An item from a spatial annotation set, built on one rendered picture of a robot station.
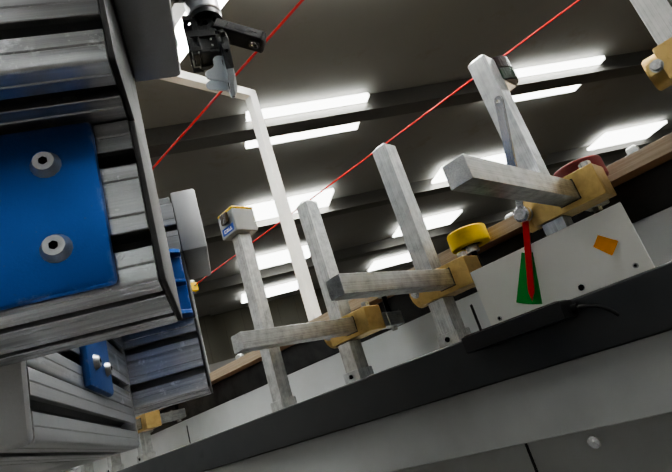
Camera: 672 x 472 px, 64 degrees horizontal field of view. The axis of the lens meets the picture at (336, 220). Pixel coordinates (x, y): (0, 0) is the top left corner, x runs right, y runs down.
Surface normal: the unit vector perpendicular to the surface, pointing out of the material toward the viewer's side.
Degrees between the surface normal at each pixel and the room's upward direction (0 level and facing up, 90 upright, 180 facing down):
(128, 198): 90
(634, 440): 90
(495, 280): 90
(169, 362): 90
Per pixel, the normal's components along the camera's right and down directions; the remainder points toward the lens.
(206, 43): 0.17, -0.39
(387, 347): -0.69, -0.04
